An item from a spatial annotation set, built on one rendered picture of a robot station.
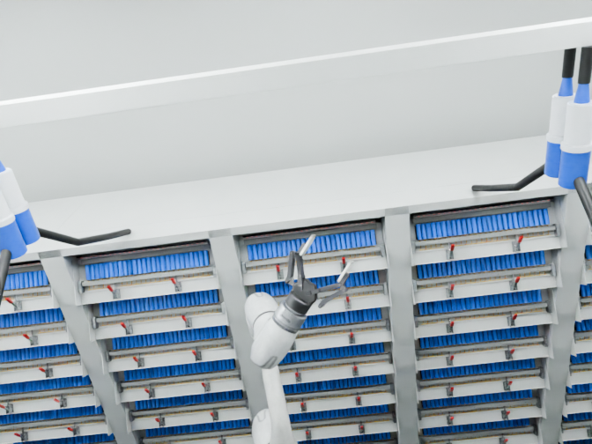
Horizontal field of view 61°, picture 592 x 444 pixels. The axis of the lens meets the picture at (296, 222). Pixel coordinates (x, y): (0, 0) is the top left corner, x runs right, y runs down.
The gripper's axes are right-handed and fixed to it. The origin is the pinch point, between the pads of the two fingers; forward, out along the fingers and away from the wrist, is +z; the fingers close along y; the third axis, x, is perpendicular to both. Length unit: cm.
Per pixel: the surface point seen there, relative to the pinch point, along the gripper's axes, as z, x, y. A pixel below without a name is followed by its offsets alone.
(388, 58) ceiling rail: 49, -31, 5
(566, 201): 53, 78, -51
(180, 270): -52, 41, 60
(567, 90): 65, -8, -29
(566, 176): 48, -6, -40
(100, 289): -76, 30, 82
